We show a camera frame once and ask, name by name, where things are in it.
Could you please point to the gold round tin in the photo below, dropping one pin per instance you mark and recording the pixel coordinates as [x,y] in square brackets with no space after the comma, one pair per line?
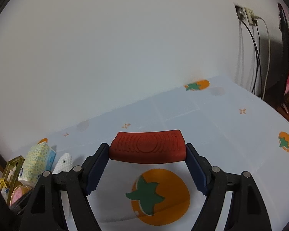
[18,192]

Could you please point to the dark chair back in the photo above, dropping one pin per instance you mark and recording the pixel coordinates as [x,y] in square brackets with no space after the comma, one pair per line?
[279,67]

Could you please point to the wall power outlet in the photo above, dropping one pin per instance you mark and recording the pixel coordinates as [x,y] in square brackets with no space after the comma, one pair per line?
[246,14]

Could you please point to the yellow blue tissue pack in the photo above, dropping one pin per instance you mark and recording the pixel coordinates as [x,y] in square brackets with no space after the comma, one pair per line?
[40,158]

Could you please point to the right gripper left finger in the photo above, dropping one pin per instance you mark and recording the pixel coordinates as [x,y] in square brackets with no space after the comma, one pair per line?
[45,210]

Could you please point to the yellow cloth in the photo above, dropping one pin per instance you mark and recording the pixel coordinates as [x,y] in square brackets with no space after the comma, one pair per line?
[4,185]

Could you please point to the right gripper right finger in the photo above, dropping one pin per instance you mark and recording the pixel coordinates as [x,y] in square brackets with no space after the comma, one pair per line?
[247,209]

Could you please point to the gold rectangular tin tray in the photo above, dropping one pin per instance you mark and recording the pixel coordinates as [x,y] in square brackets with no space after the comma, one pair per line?
[11,173]

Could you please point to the red silicone sleeve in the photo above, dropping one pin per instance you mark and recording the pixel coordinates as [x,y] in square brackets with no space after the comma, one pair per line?
[158,147]

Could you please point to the persimmon print tablecloth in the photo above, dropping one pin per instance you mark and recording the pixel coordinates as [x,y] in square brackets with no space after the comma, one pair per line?
[229,126]

